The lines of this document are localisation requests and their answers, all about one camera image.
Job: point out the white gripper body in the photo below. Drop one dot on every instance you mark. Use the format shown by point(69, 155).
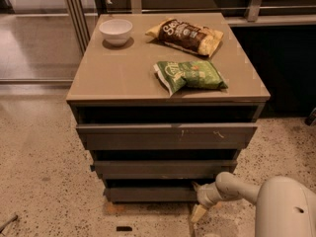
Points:
point(206, 195)

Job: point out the grey drawer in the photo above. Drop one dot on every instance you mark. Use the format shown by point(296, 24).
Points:
point(162, 169)
point(160, 194)
point(166, 136)

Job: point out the grey drawer cabinet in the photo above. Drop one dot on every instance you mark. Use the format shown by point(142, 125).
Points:
point(118, 85)

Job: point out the black tape floor marker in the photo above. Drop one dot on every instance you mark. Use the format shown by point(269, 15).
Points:
point(124, 229)

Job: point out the green chip bag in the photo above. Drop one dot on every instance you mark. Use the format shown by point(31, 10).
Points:
point(199, 74)

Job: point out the dark object at right edge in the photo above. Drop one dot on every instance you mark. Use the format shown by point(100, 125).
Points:
point(311, 119)

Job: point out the brown chip bag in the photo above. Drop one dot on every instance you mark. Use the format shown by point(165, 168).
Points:
point(188, 37)

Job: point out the white ceramic bowl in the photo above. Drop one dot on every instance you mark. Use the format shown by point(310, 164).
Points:
point(116, 31)

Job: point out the metal rod on floor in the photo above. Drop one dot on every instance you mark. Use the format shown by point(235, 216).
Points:
point(6, 223)

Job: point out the metal railing frame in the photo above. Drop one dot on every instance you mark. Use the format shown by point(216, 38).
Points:
point(240, 13)

